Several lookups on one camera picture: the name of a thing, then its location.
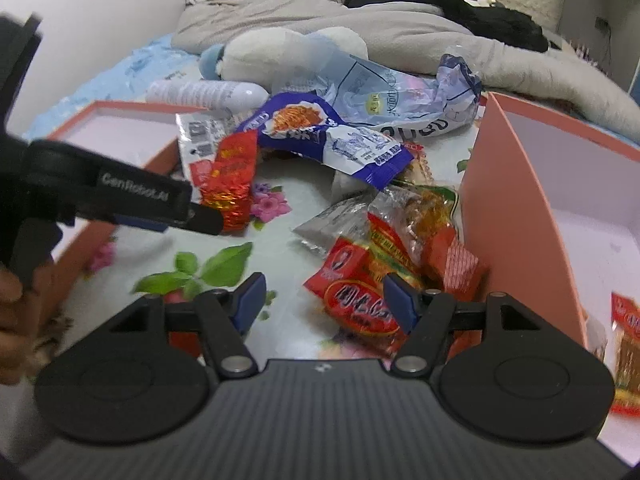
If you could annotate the white and blue plush toy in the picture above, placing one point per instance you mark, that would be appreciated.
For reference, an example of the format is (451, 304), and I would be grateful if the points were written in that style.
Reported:
(270, 55)

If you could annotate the light blue plastic bag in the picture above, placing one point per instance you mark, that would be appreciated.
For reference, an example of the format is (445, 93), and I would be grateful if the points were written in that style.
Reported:
(380, 95)

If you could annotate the pink cardboard box lid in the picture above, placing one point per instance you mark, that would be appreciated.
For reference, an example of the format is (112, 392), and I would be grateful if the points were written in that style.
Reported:
(125, 125)

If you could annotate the person's left hand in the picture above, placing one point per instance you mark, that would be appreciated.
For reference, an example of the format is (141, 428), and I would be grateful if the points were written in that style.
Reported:
(11, 330)

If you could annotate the white plastic bottle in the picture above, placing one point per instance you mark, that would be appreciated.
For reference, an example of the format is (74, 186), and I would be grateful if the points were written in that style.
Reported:
(200, 92)

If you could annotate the floral bed mat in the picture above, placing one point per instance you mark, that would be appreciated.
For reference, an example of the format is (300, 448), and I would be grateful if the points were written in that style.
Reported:
(280, 240)

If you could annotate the purple snack packet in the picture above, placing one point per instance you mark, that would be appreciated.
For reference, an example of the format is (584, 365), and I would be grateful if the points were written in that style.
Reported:
(350, 155)

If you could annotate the clear orange snack packet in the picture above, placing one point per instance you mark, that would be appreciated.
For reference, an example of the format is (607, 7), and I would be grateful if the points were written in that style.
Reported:
(417, 167)

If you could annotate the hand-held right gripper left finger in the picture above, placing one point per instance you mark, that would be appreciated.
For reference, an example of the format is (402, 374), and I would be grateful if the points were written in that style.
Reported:
(252, 300)

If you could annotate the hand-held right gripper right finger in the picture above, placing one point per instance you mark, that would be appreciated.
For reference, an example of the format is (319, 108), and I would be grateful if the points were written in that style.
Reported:
(397, 302)

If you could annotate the red foil snack packet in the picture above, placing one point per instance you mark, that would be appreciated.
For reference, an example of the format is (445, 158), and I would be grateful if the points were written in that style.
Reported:
(232, 180)

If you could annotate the clear white snack packet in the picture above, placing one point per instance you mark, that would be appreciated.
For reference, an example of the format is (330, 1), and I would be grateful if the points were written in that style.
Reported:
(197, 135)

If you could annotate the red and clear snack packet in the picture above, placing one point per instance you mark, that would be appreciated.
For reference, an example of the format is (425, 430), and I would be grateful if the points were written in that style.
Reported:
(627, 350)

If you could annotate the pink cardboard box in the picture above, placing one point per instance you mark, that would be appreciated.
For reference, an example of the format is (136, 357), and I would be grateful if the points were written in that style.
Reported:
(500, 185)

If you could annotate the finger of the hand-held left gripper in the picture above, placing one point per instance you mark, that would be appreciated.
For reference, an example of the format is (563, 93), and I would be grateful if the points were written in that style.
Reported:
(202, 219)

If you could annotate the grey blanket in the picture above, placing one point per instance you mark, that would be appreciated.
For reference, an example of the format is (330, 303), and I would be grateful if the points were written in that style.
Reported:
(400, 30)

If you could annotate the small orange-red snack packet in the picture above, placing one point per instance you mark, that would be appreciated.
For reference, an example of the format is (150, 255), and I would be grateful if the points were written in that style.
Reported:
(450, 265)

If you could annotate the clear green-edged snack packet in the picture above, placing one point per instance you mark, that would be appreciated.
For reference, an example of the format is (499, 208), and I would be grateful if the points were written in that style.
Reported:
(415, 210)

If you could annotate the dark wall socket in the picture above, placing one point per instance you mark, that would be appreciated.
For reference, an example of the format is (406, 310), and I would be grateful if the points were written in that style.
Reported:
(602, 22)

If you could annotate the silver snack packet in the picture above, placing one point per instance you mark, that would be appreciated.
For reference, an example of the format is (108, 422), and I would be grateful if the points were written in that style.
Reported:
(330, 222)

